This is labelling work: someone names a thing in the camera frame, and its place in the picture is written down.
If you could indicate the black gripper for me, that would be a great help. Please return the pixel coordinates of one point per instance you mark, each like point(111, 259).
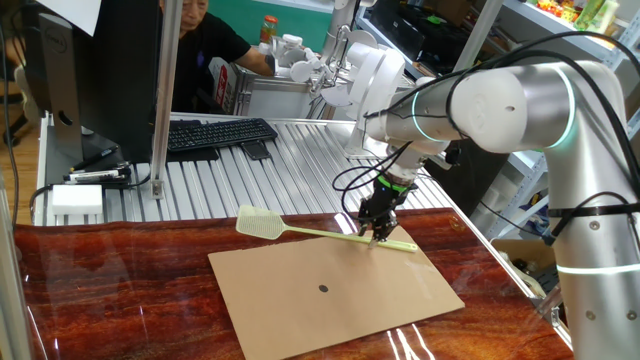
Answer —
point(385, 202)

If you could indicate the pale green plastic flyswatter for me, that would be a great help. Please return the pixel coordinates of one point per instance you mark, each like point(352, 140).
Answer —
point(260, 222)

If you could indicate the person's bare forearm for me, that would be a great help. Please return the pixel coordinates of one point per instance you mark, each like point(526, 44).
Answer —
point(250, 61)

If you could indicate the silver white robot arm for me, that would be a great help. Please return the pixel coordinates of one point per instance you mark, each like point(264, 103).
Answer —
point(500, 105)

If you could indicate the person's hand in black glove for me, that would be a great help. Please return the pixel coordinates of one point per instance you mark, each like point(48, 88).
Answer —
point(270, 64)

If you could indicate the brown cardboard sheet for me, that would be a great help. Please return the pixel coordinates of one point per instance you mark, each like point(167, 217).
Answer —
point(350, 310)

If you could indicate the black smartphone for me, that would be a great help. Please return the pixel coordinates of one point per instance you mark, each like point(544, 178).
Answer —
point(256, 150)

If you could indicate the open brown cardboard box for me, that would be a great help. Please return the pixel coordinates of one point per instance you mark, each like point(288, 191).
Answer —
point(520, 246)

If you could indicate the aluminium equipment case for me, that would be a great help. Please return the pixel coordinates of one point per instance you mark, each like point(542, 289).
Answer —
point(280, 100)

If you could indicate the black computer keyboard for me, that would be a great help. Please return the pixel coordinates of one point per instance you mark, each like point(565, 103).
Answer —
point(220, 134)

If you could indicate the black flat pad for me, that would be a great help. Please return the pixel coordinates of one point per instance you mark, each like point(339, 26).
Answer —
point(195, 155)

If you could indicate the black machine housing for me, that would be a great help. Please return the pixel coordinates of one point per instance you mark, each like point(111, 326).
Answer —
point(400, 25)

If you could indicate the grey metal column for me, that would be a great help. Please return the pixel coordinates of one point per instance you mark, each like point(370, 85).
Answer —
point(340, 25)

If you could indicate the red and white carton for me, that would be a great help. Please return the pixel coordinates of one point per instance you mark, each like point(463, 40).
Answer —
point(222, 85)

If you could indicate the small green object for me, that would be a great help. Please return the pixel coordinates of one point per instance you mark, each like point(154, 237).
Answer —
point(435, 20)

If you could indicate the glass jar with orange lid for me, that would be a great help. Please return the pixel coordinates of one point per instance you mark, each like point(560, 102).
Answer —
point(268, 32)

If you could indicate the person in black shirt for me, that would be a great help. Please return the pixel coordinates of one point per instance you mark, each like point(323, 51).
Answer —
point(210, 50)

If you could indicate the glossy wood-grain table mat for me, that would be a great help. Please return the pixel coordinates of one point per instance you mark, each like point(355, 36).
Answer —
point(125, 275)

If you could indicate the white storage shelf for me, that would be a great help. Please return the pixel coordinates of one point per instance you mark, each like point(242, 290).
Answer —
point(545, 22)

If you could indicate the colourful snack packs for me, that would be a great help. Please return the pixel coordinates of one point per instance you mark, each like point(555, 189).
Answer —
point(555, 7)

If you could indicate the white marker pen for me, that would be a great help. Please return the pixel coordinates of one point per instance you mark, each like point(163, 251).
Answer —
point(95, 175)

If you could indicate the black marker pen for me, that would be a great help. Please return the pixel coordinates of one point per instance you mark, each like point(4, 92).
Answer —
point(95, 158)

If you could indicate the black computer monitor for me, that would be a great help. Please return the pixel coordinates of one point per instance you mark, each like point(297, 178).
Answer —
point(120, 75)

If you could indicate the green drink bottle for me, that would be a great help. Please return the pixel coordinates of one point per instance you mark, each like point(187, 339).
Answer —
point(587, 12)

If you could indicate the white rectangular box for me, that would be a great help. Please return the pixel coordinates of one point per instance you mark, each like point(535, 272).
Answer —
point(77, 200)

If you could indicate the pale yellow bottle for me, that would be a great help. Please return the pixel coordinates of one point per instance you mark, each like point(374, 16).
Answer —
point(607, 15)

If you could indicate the white paper sheet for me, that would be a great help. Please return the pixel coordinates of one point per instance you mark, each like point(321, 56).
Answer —
point(75, 12)

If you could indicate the aluminium frame post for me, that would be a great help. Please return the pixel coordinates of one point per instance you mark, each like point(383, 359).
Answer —
point(477, 35)
point(10, 300)
point(167, 75)

